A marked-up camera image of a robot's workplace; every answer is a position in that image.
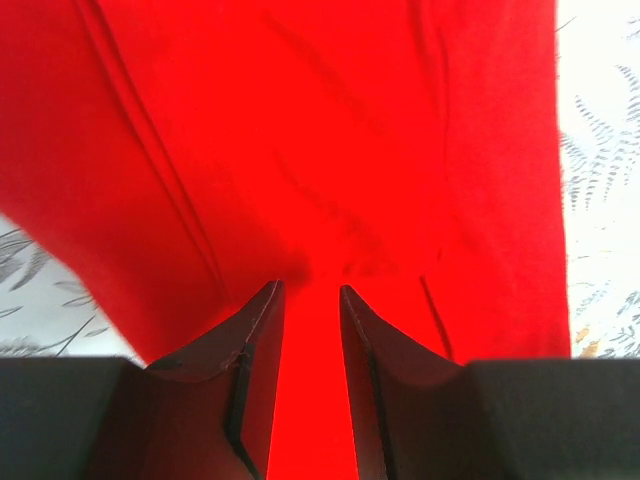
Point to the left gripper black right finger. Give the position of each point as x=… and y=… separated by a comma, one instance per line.
x=417, y=415

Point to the floral patterned table mat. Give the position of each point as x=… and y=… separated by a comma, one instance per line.
x=47, y=311

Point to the red t shirt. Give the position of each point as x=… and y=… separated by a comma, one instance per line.
x=178, y=155

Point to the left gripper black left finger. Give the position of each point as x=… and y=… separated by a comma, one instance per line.
x=204, y=411

